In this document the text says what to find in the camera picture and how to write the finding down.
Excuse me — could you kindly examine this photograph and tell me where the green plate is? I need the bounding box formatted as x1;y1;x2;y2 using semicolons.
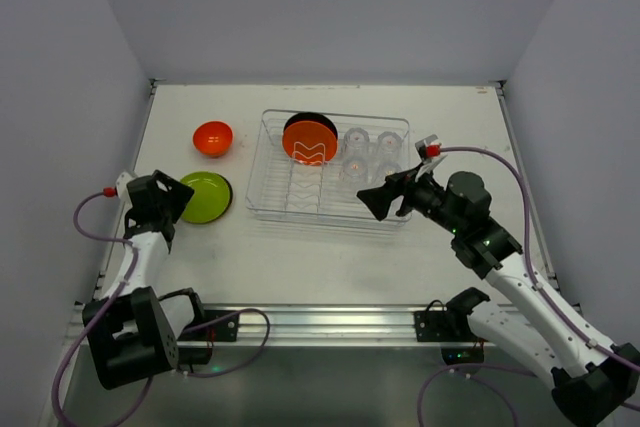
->
180;171;223;224

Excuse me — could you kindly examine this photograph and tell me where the orange bowl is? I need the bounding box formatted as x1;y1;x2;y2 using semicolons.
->
192;121;234;158

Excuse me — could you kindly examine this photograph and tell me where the orange plate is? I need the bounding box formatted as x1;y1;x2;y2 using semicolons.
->
282;120;338;165

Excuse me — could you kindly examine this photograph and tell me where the black plate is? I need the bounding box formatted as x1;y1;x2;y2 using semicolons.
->
283;112;337;133

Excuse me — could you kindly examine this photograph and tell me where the yellow patterned plate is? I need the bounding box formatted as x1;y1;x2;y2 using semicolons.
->
219;176;234;217

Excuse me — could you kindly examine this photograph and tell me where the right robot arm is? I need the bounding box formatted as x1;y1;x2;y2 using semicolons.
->
357;169;639;426

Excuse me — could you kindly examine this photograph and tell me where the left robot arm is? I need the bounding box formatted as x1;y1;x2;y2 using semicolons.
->
82;170;204;390

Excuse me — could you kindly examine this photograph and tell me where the clear glass front right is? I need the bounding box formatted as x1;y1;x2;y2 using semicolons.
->
372;161;402;184

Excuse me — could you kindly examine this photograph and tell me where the clear glass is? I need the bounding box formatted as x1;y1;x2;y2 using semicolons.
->
375;131;403;161
343;127;370;158
339;156;369;188
372;161;402;184

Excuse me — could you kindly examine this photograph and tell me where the clear glass front left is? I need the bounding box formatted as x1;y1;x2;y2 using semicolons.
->
339;156;369;188

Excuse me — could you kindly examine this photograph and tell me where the clear glass back right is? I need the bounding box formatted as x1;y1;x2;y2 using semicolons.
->
375;131;403;161

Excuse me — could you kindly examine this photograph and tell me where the clear glass back left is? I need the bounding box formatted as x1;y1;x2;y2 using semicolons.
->
343;127;370;158

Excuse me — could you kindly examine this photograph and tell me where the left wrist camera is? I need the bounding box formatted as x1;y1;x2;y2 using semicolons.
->
115;170;137;201

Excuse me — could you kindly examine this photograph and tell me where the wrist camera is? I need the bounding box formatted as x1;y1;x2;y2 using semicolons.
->
115;170;137;201
415;134;446;178

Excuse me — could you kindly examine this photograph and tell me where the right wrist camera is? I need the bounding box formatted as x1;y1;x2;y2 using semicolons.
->
415;134;446;178

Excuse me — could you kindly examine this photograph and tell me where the white wire dish rack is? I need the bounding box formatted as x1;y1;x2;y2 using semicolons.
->
246;109;411;230

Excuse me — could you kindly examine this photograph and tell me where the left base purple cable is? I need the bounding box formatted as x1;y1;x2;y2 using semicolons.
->
177;307;271;379

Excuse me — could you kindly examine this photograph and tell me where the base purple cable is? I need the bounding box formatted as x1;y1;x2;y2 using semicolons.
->
417;364;539;427
177;307;271;379

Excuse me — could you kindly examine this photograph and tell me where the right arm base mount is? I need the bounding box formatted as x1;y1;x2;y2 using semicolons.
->
413;300;485;365

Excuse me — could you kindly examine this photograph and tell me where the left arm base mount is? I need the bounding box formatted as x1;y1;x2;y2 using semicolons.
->
178;310;239;372

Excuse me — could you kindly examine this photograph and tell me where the aluminium mounting rail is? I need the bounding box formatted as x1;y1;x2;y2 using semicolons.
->
64;302;526;348

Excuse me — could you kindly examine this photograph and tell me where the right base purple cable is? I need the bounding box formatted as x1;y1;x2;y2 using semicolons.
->
417;364;539;427

